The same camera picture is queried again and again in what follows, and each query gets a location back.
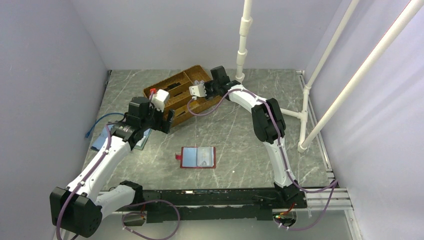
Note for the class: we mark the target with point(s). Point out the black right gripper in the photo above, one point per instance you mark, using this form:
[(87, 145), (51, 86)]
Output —
[(206, 85)]

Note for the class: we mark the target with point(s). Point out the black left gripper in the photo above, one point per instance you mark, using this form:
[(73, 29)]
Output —
[(165, 126)]

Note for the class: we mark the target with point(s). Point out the red leather card holder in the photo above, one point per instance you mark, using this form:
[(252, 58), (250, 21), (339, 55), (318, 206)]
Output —
[(193, 157)]

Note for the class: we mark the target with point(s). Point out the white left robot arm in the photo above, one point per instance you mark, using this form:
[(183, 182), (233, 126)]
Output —
[(79, 208)]

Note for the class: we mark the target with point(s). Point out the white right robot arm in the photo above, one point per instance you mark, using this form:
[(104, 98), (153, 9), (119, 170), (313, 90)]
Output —
[(268, 125)]

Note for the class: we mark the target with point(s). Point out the clear plastic card sleeve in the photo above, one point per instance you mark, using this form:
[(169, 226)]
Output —
[(200, 81)]

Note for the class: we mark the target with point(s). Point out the light blue card holder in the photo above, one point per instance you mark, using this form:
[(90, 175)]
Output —
[(141, 144)]

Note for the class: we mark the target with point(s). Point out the open blue card holder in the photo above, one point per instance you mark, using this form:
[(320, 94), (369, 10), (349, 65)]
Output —
[(101, 139)]

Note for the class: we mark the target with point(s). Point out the woven brown organizer tray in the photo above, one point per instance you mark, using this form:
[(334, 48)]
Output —
[(178, 101)]

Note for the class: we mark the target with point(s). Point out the black item in tray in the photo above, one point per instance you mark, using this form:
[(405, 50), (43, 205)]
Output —
[(172, 88)]

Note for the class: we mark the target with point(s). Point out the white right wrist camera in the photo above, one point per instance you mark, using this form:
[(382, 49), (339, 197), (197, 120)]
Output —
[(198, 91)]

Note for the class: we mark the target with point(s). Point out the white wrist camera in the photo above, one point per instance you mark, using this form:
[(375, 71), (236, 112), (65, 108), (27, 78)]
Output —
[(198, 91), (159, 98)]

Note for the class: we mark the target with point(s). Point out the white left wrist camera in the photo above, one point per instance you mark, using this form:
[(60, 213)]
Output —
[(159, 98)]

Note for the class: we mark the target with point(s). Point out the white PVC pipe frame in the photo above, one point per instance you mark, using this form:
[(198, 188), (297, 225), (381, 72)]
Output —
[(398, 25)]

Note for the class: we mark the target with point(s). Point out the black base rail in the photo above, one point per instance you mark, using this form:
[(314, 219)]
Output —
[(217, 204)]

